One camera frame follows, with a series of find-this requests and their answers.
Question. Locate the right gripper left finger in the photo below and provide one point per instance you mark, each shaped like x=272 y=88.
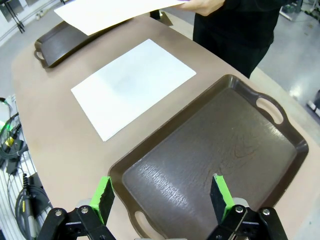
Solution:
x=105 y=200

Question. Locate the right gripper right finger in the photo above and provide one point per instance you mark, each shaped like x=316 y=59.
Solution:
x=220 y=200

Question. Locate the white A4 paper sheet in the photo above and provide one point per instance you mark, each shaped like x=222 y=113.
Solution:
x=107 y=12

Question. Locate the person's left hand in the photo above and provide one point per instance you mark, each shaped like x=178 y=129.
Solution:
x=202 y=6

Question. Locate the brown plastic tray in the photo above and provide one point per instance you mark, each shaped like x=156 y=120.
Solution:
x=212 y=150
x=57 y=47

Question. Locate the black power adapter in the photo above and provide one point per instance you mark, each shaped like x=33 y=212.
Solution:
x=11 y=167

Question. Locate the person in black sweater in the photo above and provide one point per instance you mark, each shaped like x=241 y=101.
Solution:
x=237 y=32

